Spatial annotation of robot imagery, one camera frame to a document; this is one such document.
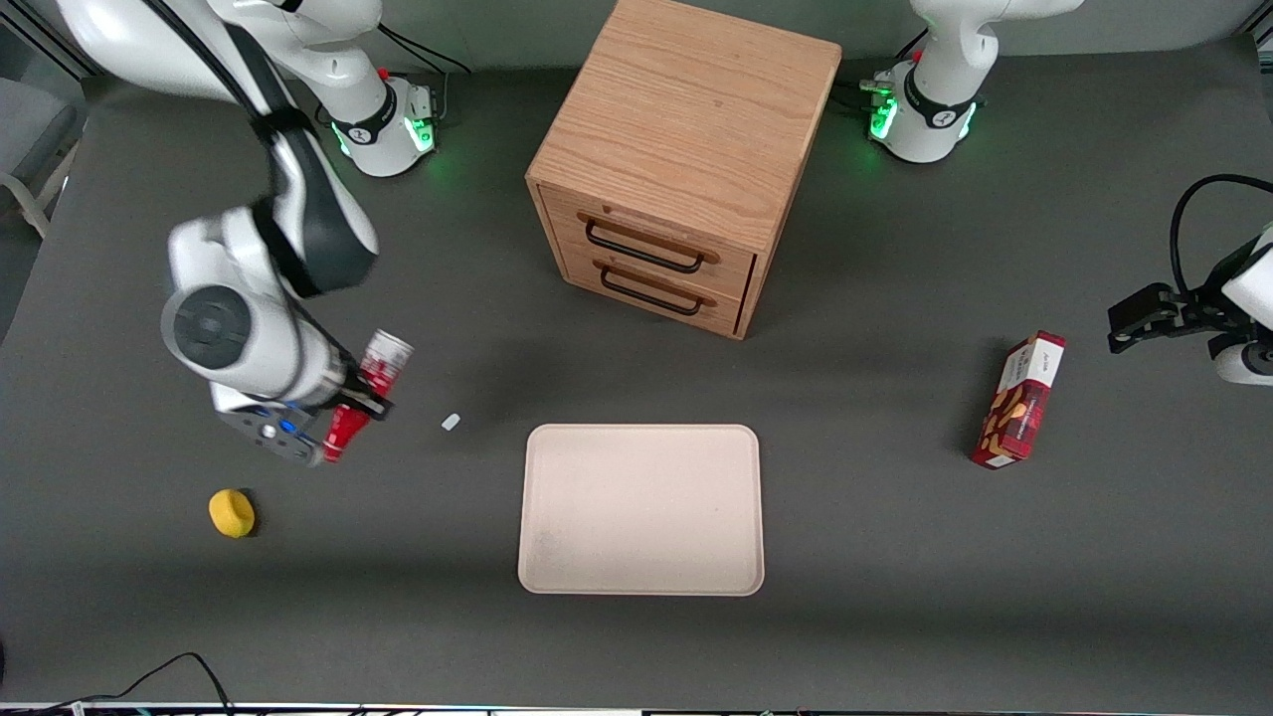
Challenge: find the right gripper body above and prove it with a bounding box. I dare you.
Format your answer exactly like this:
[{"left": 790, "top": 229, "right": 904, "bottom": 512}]
[{"left": 303, "top": 360, "right": 365, "bottom": 419}]

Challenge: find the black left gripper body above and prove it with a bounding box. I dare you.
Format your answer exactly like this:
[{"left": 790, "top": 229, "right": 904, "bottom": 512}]
[{"left": 1174, "top": 239, "right": 1256, "bottom": 341}]

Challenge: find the red coke bottle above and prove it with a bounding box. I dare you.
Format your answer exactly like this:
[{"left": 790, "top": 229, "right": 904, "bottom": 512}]
[{"left": 322, "top": 329, "right": 415, "bottom": 464}]

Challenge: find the beige rectangular tray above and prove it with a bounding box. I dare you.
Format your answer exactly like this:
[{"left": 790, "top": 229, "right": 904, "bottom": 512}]
[{"left": 517, "top": 424, "right": 766, "bottom": 597}]

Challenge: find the red tartan shortbread box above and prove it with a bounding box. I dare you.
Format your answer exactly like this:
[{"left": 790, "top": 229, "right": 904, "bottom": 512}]
[{"left": 971, "top": 331, "right": 1067, "bottom": 470}]

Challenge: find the yellow round sponge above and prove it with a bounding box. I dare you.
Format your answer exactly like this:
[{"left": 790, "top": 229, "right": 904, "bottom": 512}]
[{"left": 208, "top": 488, "right": 257, "bottom": 539}]

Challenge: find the wooden cabinet drawer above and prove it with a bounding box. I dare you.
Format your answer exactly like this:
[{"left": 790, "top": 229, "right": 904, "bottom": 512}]
[
  {"left": 557, "top": 244, "right": 749, "bottom": 335},
  {"left": 537, "top": 184, "right": 759, "bottom": 299}
]

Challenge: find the wooden two-drawer cabinet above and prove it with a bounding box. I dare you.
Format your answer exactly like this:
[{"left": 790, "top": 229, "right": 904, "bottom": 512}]
[{"left": 525, "top": 0, "right": 843, "bottom": 341}]

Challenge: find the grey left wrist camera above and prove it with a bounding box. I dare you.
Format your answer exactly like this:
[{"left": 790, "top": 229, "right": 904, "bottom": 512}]
[{"left": 1211, "top": 336, "right": 1273, "bottom": 388}]

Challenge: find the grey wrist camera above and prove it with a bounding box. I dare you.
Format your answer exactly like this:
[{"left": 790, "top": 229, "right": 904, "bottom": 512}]
[
  {"left": 1211, "top": 336, "right": 1273, "bottom": 388},
  {"left": 211, "top": 384, "right": 329, "bottom": 469}
]

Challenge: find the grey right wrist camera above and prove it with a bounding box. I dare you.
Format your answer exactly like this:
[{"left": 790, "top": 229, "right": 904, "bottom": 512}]
[{"left": 211, "top": 384, "right": 329, "bottom": 469}]

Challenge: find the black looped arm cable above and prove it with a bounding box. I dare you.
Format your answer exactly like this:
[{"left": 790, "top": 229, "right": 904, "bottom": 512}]
[{"left": 1170, "top": 174, "right": 1273, "bottom": 295}]

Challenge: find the black drawer handle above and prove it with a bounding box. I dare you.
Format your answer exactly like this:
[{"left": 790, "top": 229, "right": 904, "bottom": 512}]
[
  {"left": 584, "top": 219, "right": 706, "bottom": 274},
  {"left": 599, "top": 266, "right": 704, "bottom": 317}
]

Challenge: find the black arm base cable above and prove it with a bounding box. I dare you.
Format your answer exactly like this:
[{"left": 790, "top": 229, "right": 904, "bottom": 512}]
[{"left": 376, "top": 22, "right": 474, "bottom": 77}]

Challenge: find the black cable at table edge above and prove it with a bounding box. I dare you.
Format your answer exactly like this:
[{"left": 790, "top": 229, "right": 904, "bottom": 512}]
[{"left": 0, "top": 651, "right": 236, "bottom": 716}]

